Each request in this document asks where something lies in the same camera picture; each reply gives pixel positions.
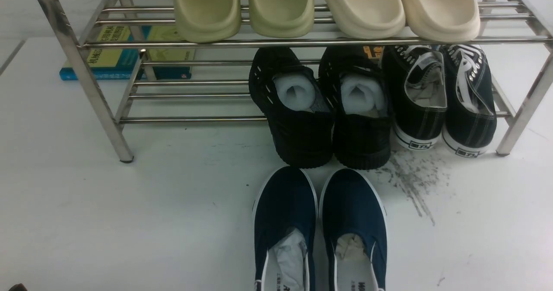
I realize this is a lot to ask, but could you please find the stainless steel shoe rack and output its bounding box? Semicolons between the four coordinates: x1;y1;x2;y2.
37;0;552;164

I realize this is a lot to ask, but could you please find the navy slip-on shoe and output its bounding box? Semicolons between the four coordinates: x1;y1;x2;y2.
319;168;388;291
252;166;318;291

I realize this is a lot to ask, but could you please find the black mesh shoe right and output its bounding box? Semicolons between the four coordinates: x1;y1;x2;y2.
318;45;392;170

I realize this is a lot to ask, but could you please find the cream slipper left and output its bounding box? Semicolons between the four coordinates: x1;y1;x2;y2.
325;0;406;40

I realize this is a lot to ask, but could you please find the navy slip-on shoe right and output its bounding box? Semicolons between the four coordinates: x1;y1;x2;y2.
319;168;388;291

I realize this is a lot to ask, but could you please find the olive green slipper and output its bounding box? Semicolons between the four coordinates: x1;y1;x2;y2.
173;0;242;43
248;0;315;38

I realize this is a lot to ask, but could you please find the black orange book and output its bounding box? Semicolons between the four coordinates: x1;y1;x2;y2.
362;45;385;63

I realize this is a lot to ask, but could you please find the olive green slipper right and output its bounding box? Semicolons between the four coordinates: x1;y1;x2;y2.
248;0;315;38

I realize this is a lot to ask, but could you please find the blue yellow book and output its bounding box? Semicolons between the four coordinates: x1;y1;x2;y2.
87;25;195;80

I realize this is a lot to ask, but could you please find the cream slipper right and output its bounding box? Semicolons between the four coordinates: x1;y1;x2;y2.
401;0;480;43

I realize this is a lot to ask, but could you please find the olive green slipper left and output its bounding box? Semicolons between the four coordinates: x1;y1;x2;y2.
173;0;242;43

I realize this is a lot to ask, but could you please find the black canvas sneaker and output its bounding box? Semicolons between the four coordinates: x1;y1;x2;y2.
379;45;448;151
438;44;496;158

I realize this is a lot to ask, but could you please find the black mesh shoe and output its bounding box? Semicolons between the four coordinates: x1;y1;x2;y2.
318;45;392;170
248;47;334;168

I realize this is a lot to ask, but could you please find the cream slipper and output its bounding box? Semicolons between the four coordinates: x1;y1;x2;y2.
401;0;480;43
325;0;406;40

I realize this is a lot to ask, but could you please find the black mesh shoe left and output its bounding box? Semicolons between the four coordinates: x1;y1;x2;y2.
248;47;334;168

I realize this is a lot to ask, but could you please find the navy slip-on shoe left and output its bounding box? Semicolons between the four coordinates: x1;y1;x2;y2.
252;166;318;291

